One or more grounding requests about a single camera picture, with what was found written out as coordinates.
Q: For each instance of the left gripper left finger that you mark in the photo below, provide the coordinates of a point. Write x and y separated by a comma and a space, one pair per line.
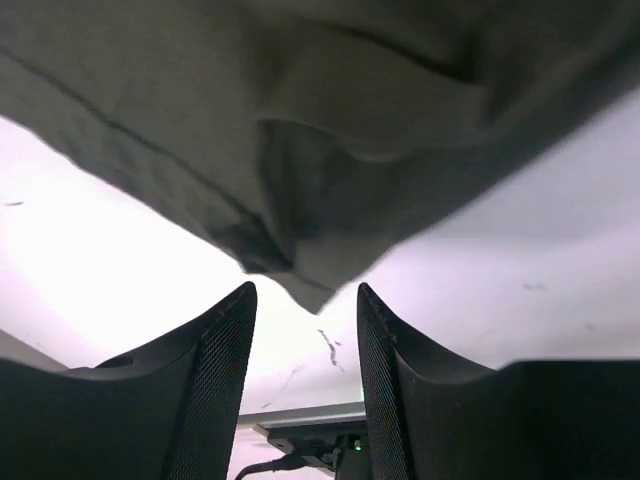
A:
165, 410

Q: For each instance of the olive green shorts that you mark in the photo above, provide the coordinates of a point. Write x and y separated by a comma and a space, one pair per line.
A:
306, 138

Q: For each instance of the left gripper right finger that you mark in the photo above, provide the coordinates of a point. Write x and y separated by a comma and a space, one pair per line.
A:
433, 414

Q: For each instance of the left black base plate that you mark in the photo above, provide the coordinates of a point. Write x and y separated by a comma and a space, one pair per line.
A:
322, 442

